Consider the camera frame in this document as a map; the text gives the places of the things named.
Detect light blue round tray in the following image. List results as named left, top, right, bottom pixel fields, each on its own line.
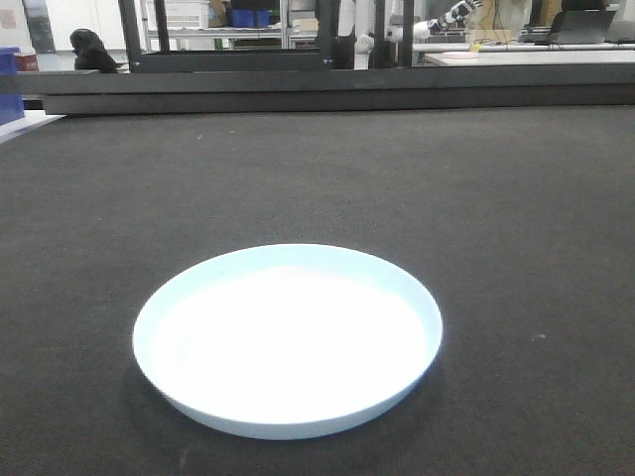
left=132, top=244, right=444, bottom=440

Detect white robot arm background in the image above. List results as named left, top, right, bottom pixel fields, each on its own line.
left=385, top=0, right=483, bottom=43

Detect blue bins on background shelf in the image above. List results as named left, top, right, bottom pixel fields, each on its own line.
left=230, top=9, right=270, bottom=29

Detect laptop on background desk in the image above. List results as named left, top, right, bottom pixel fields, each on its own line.
left=519, top=9, right=617, bottom=46

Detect blue bin at left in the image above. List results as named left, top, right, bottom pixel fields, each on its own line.
left=1, top=47, right=24, bottom=125

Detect black frame stand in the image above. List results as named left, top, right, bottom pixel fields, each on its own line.
left=118, top=1, right=417, bottom=73

